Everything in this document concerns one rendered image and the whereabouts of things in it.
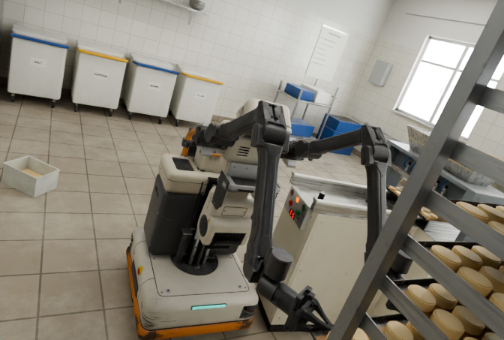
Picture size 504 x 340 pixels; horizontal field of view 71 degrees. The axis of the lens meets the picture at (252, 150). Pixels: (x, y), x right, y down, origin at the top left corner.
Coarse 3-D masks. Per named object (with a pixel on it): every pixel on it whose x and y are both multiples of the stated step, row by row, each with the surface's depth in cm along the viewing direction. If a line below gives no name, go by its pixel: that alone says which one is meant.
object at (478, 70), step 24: (480, 48) 52; (480, 72) 51; (456, 96) 54; (480, 96) 53; (456, 120) 54; (432, 144) 57; (432, 168) 56; (408, 192) 59; (408, 216) 59; (384, 240) 62; (384, 264) 63; (360, 288) 65; (360, 312) 66; (336, 336) 69
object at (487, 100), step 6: (486, 90) 53; (492, 90) 52; (498, 90) 52; (486, 96) 53; (492, 96) 52; (498, 96) 52; (480, 102) 54; (486, 102) 53; (492, 102) 52; (498, 102) 52; (492, 108) 52; (498, 108) 51
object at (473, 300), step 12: (408, 240) 61; (408, 252) 61; (420, 252) 59; (420, 264) 59; (432, 264) 57; (444, 264) 55; (432, 276) 57; (444, 276) 55; (456, 276) 54; (456, 288) 53; (468, 288) 52; (468, 300) 52; (480, 300) 50; (480, 312) 50; (492, 312) 49; (492, 324) 48
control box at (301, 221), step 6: (294, 186) 202; (294, 192) 198; (300, 192) 196; (288, 198) 203; (294, 198) 197; (300, 198) 191; (306, 198) 191; (288, 204) 202; (294, 204) 196; (300, 204) 190; (306, 204) 184; (288, 210) 201; (294, 210) 194; (300, 210) 189; (306, 210) 183; (294, 216) 193; (300, 216) 188; (306, 216) 184; (300, 222) 187; (306, 222) 185; (300, 228) 186
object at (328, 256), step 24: (312, 192) 202; (336, 192) 214; (288, 216) 205; (312, 216) 183; (336, 216) 183; (288, 240) 200; (312, 240) 185; (336, 240) 190; (360, 240) 195; (312, 264) 192; (336, 264) 197; (360, 264) 203; (336, 288) 205; (264, 312) 217; (312, 312) 208; (336, 312) 214
